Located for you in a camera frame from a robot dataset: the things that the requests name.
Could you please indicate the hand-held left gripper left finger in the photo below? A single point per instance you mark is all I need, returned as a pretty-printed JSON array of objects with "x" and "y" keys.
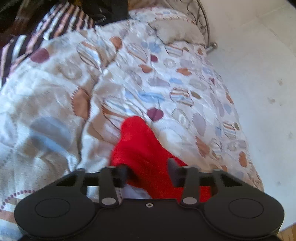
[{"x": 121, "y": 175}]

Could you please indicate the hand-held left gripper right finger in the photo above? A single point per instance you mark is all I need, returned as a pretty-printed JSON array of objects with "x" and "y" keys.
[{"x": 172, "y": 172}]

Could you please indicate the red fleece garment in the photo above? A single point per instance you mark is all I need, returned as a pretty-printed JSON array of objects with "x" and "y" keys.
[{"x": 143, "y": 162}]

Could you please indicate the white cloth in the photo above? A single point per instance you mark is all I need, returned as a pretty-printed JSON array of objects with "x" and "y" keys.
[{"x": 136, "y": 192}]

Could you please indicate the patterned quilt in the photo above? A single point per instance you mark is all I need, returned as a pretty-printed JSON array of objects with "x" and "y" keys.
[{"x": 143, "y": 81}]

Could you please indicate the grey pillow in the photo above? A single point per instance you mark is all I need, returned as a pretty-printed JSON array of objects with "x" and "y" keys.
[{"x": 178, "y": 31}]

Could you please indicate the metal bed headboard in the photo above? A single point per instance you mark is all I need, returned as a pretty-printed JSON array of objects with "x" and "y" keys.
[{"x": 203, "y": 20}]

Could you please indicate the dark striped blanket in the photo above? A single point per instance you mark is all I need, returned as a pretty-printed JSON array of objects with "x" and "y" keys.
[{"x": 46, "y": 30}]

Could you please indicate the black clothing pile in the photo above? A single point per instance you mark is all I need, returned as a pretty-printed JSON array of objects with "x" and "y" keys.
[{"x": 101, "y": 8}]

